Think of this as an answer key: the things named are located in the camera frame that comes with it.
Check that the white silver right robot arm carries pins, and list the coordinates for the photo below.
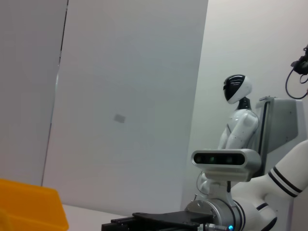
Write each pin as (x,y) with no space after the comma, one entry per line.
(252,195)

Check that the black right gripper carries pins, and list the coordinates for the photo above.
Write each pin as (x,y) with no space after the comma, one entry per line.
(173,220)

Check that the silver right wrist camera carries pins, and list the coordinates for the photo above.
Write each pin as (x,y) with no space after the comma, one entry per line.
(226,160)

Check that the small grey wall sticker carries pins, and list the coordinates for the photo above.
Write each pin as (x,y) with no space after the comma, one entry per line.
(119,118)

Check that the white black-faced humanoid robot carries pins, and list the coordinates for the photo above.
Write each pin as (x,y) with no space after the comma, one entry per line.
(240,130)

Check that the yellow plastic bin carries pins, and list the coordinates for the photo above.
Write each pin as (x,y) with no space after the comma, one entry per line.
(31,207)

